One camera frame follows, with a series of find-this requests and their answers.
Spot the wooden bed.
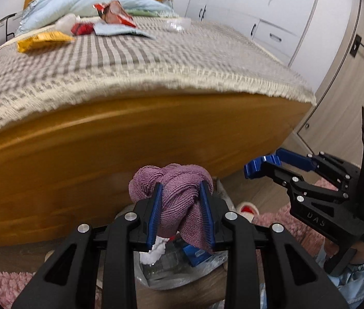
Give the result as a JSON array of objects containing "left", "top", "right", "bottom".
[{"left": 0, "top": 0, "right": 316, "bottom": 248}]

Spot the purple towel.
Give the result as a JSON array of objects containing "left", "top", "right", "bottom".
[{"left": 129, "top": 164, "right": 215, "bottom": 252}]

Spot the light wooden door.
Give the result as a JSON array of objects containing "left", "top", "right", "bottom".
[{"left": 285, "top": 0, "right": 364, "bottom": 174}]

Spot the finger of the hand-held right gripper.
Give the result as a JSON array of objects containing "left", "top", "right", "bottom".
[
  {"left": 276, "top": 148, "right": 360, "bottom": 181},
  {"left": 244, "top": 155, "right": 350, "bottom": 204}
]

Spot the red packet with blue logo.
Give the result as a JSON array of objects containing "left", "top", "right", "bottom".
[{"left": 72, "top": 22, "right": 94, "bottom": 36}]

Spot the black door handle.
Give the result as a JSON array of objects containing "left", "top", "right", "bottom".
[{"left": 350, "top": 34, "right": 364, "bottom": 59}]

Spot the white and green packet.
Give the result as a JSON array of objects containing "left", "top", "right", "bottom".
[{"left": 93, "top": 22, "right": 157, "bottom": 40}]

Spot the person's right slipper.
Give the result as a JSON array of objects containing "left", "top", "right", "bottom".
[{"left": 236, "top": 201, "right": 260, "bottom": 223}]

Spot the trash bin with plastic liner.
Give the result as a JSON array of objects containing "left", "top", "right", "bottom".
[{"left": 114, "top": 180, "right": 235, "bottom": 292}]

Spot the light blue duvet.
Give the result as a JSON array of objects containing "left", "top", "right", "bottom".
[{"left": 14, "top": 0, "right": 176, "bottom": 37}]

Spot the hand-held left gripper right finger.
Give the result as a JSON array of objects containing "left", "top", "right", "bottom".
[{"left": 200, "top": 180, "right": 348, "bottom": 309}]

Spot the small clear plastic bottle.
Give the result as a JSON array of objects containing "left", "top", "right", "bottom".
[{"left": 166, "top": 18, "right": 192, "bottom": 33}]

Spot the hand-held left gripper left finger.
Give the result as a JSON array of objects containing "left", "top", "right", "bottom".
[{"left": 11, "top": 183, "right": 164, "bottom": 309}]

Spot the white wardrobe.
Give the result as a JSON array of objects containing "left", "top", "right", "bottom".
[{"left": 166, "top": 0, "right": 326, "bottom": 68}]

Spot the red and white snack bag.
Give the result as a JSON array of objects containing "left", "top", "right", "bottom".
[{"left": 93, "top": 1, "right": 137, "bottom": 28}]

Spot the brown checkered blanket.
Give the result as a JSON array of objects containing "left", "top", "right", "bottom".
[{"left": 0, "top": 14, "right": 317, "bottom": 140}]

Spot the clear plastic bag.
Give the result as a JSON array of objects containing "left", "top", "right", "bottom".
[{"left": 55, "top": 13, "right": 79, "bottom": 34}]

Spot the yellow snack wrapper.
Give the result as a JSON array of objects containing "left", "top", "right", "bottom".
[{"left": 17, "top": 32, "right": 75, "bottom": 53}]

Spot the white tissue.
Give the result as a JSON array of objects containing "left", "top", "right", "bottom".
[{"left": 139, "top": 236, "right": 170, "bottom": 264}]

